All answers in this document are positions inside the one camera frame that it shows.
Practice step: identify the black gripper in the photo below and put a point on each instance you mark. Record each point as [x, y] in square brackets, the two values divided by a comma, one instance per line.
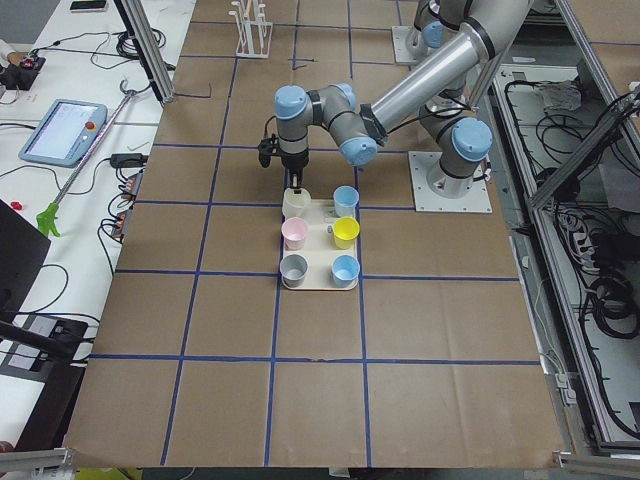
[295, 162]

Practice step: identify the white cup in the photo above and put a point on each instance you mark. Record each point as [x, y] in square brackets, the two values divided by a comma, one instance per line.
[295, 201]

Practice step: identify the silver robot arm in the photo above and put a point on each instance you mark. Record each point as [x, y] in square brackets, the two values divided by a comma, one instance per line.
[475, 32]
[428, 26]

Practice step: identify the light blue cup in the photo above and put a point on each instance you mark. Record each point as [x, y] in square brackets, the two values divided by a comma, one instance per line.
[345, 200]
[345, 271]

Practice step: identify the pink cup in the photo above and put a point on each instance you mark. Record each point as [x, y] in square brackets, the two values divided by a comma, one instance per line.
[294, 231]

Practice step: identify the yellow cup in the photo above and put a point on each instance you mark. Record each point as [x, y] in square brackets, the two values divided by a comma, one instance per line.
[345, 232]

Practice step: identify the grey cup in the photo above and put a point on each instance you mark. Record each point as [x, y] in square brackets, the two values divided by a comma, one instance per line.
[293, 270]

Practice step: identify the cream rabbit tray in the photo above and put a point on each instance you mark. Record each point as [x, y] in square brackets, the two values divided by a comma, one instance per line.
[319, 249]

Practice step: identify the black power adapter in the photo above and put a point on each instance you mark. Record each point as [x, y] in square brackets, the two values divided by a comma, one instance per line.
[127, 160]

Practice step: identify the blue teach pendant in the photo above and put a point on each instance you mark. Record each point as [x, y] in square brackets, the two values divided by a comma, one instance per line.
[65, 133]

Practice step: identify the grabber reach tool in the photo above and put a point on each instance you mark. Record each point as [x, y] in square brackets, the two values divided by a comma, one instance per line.
[46, 219]

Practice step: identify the black smartphone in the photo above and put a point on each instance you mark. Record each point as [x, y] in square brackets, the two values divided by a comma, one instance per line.
[87, 6]

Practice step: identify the white wire cup rack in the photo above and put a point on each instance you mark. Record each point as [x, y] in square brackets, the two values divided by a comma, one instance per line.
[254, 30]

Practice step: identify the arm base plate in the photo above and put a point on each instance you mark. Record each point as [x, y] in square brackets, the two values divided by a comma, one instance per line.
[408, 45]
[436, 192]

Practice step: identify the aluminium frame post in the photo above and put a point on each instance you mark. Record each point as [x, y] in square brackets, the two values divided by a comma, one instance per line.
[139, 29]

